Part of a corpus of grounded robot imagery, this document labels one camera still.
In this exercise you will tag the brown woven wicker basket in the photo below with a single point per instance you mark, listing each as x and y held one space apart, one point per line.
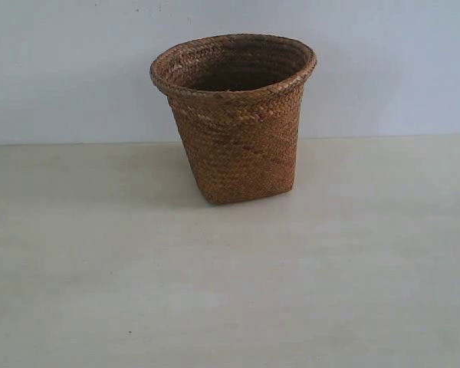
236 100

